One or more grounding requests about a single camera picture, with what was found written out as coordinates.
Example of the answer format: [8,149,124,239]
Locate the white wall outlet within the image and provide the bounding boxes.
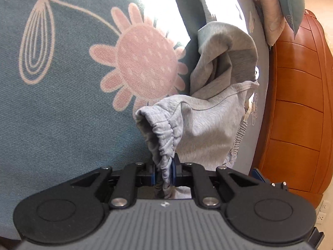
[316,200,328,224]

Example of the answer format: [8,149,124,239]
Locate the pink floral folded quilt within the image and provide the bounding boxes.
[245,0,287,47]

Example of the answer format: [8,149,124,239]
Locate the wooden headboard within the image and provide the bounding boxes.
[251,9,333,209]

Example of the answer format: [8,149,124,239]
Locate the blue floral pillow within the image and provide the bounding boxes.
[272,0,306,39]

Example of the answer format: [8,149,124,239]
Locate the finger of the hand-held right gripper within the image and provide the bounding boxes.
[250,168,289,192]

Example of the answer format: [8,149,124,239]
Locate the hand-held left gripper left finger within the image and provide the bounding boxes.
[70,161,157,209]

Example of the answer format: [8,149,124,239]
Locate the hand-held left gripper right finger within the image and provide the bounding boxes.
[170,153,261,209]

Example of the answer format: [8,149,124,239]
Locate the grey drawstring sweatpants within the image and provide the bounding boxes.
[135,0,261,201]

